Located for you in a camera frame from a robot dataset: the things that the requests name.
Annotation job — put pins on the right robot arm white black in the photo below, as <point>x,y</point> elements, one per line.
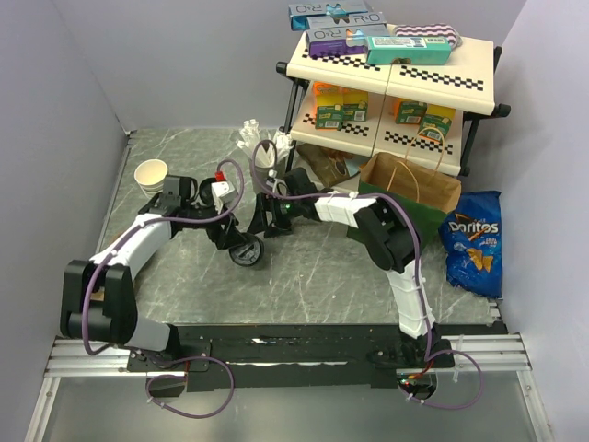
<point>391,239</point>

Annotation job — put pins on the cream checkered two-tier shelf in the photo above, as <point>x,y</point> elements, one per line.
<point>465,83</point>

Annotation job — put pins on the brown snack packet under shelf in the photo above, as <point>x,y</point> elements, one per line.
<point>331,167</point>

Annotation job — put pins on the orange green crayon box right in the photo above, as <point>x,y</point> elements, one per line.
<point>406,111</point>

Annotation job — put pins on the purple R.O toothpaste box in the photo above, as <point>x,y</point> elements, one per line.
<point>342,41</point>

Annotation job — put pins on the black plastic cup lid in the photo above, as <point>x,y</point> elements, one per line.
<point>246,253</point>

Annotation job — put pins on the grey straw holder cup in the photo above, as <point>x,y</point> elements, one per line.
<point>259,176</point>

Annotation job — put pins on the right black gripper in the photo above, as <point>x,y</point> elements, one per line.
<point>268,204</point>

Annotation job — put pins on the blue R.O toothpaste box top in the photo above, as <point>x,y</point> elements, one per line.
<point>300,13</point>

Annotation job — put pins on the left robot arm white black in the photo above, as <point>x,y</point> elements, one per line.
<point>98,303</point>

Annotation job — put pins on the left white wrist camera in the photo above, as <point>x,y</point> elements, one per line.
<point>224,193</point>

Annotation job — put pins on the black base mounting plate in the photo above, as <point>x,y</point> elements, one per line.
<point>288,355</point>

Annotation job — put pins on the brown cardboard cup carrier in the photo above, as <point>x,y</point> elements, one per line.
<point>98,294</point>

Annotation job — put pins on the purple white wavy pouch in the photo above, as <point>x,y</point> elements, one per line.
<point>431,30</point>

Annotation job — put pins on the green paper gift bag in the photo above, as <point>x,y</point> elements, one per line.
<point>428,196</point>

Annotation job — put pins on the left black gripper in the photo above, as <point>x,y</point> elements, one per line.
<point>227,236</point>

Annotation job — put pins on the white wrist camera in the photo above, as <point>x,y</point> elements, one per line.
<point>272,181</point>
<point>224,193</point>

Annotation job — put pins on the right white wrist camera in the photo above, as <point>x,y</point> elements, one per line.
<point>272,181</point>

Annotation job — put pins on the grey R.O toothpaste box middle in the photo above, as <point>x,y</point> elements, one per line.
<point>346,21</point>

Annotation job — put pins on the blue Doritos chip bag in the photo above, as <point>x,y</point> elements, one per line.
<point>472,237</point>

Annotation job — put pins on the teal long box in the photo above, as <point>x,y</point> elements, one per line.
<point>408,50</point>

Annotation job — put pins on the green paper coffee cup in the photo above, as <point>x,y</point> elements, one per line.
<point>250,251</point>

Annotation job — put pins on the yellow green box far right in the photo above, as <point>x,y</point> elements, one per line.
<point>436,122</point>

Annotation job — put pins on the orange yellow crayon box left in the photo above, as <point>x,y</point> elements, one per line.
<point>329,107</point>

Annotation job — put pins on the yellow green crayon box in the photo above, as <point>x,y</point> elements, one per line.
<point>355,104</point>

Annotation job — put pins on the aluminium rail frame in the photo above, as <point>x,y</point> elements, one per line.
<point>493,353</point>

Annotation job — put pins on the stack of paper cups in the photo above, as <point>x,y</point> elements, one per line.
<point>150,175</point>

